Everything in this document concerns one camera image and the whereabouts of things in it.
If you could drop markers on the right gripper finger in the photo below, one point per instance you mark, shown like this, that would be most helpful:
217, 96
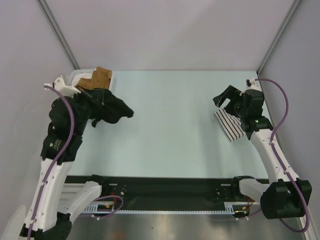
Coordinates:
232, 93
220, 99

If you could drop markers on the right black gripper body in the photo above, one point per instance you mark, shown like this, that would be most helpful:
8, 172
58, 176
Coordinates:
235, 107

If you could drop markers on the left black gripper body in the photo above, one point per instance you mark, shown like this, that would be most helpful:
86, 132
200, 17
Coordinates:
88, 103

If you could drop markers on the striped white tank top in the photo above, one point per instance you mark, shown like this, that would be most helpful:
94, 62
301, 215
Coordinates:
230, 125

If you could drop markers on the black tank top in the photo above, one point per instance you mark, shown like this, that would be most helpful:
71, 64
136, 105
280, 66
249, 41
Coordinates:
111, 109

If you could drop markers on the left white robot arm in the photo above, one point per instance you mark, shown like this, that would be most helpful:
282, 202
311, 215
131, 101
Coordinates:
47, 218

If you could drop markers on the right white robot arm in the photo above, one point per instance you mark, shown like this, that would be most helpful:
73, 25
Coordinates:
261, 133

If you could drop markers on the brown tank top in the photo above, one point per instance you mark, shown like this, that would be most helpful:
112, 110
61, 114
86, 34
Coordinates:
100, 79

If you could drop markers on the white plastic basket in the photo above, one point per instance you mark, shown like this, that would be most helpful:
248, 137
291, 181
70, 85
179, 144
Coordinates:
73, 78

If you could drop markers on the left aluminium corner post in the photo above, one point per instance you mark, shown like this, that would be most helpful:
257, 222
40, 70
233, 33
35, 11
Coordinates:
49, 16

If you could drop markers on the aluminium corner post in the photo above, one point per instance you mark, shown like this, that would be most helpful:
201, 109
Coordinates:
293, 9
49, 16

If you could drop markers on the aluminium frame rail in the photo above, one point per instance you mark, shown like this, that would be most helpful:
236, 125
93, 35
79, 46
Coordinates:
69, 190

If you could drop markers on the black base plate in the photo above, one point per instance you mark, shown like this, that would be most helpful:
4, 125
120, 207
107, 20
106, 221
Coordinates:
188, 194

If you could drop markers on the slotted cable duct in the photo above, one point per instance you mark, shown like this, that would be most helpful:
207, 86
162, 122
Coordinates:
228, 208

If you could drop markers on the right aluminium corner post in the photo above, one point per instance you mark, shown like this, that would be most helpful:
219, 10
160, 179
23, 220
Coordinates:
293, 9

